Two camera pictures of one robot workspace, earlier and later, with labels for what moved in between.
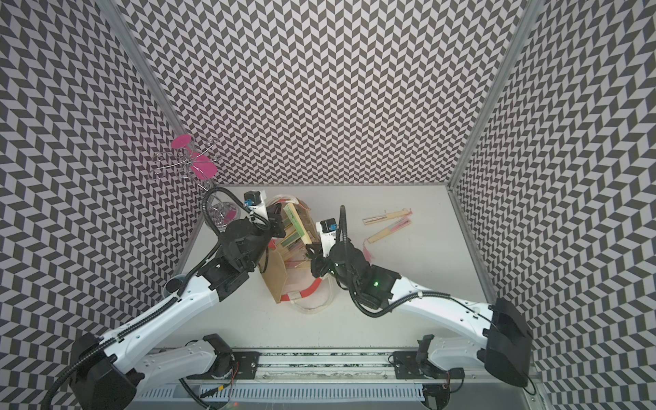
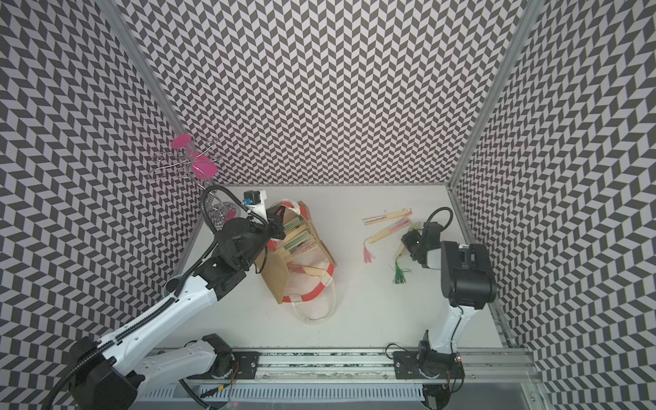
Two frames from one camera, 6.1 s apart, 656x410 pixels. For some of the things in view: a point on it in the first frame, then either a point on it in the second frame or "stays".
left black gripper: x=275 y=219 stays
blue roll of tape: x=172 y=284 stays
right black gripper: x=319 y=259 to x=408 y=238
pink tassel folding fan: x=371 y=220 stays
